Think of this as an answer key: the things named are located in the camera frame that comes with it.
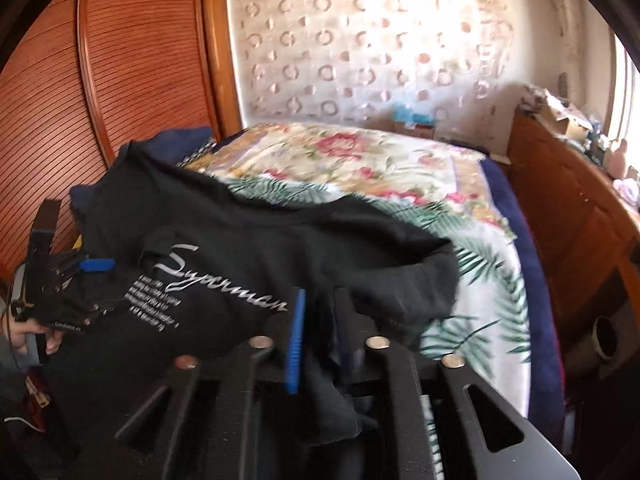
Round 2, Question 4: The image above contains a black printed t-shirt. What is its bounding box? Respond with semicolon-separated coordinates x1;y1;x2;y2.
43;143;460;444

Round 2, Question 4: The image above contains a folded navy blue clothes stack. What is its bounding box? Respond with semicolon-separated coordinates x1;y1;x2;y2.
70;126;218;226

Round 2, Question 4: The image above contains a person's left hand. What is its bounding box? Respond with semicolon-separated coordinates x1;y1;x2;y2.
1;314;63;370

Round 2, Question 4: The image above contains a navy blue blanket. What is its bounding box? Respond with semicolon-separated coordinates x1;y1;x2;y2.
480;158;565;448

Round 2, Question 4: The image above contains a grey waste bin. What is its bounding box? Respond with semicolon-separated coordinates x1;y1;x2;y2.
565;316;618;377

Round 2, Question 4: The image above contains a palm leaf print bedspread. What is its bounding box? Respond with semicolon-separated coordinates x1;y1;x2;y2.
224;176;534;480

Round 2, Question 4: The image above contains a long wooden sideboard cabinet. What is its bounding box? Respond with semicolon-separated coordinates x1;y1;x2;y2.
506;112;639;352

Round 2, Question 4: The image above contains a wooden louvered wardrobe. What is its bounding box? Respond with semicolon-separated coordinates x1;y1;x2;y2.
1;0;241;280

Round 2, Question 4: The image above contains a pink ceramic figurine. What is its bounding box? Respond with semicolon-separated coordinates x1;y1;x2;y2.
603;139;628;180

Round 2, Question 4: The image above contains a floral quilt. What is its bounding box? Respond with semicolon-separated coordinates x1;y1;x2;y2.
182;122;513;236

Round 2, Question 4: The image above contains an open cardboard box on cabinet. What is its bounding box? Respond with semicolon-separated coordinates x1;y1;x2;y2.
521;84;592;142

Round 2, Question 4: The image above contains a wooden framed window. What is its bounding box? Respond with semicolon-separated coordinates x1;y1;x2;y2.
608;35;639;153

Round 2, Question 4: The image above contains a blue tissue box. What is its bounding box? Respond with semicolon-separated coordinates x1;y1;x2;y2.
393;105;436;139

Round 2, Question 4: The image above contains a sheer circle pattern curtain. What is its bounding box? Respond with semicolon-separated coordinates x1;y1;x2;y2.
228;0;514;130

